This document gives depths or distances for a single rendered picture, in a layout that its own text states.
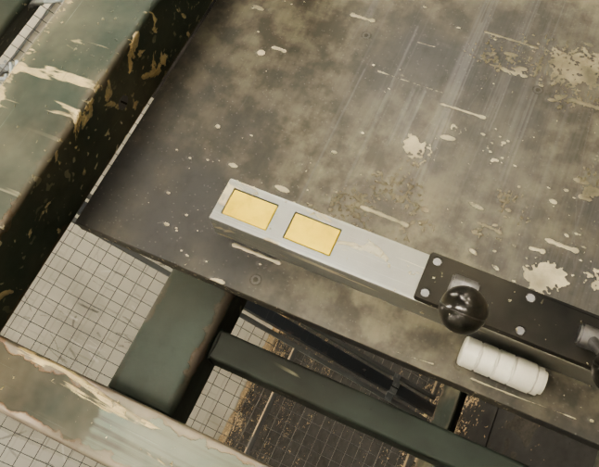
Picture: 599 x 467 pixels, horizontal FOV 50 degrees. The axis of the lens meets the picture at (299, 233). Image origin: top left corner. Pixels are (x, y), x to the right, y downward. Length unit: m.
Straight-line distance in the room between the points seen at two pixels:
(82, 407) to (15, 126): 0.28
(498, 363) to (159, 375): 0.34
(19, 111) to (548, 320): 0.55
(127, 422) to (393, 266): 0.28
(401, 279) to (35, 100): 0.41
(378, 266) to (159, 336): 0.25
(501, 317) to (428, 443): 0.16
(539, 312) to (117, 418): 0.39
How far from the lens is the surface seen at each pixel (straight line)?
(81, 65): 0.72
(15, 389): 0.65
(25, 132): 0.69
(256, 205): 0.65
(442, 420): 1.78
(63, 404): 0.63
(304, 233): 0.64
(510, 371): 0.63
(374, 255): 0.63
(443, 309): 0.50
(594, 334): 0.63
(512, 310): 0.62
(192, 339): 0.70
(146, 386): 0.70
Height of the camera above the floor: 1.82
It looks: 17 degrees down
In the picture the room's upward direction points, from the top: 58 degrees counter-clockwise
